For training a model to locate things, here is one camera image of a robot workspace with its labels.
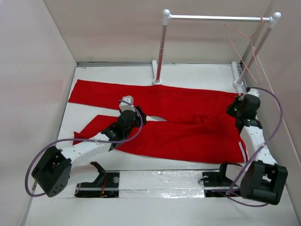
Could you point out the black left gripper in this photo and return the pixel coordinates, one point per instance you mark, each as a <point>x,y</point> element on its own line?
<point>137,118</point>

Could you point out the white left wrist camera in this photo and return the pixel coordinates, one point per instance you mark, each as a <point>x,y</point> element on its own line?
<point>126,104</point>

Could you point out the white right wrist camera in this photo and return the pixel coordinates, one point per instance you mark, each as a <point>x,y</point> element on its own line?
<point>253,92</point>

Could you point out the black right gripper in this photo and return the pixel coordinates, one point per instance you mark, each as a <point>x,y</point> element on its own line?
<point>238,100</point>

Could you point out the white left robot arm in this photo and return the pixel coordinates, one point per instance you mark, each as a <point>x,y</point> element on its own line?
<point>54,169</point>

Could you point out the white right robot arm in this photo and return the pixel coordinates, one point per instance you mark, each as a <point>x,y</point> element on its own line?
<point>261,178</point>

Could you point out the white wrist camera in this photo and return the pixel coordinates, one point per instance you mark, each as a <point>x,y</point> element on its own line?
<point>253,92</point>
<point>126,104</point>

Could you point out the red trousers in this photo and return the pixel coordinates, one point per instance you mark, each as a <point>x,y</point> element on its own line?
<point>194,125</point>

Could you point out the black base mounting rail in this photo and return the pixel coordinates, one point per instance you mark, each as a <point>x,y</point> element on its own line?
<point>211,181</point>

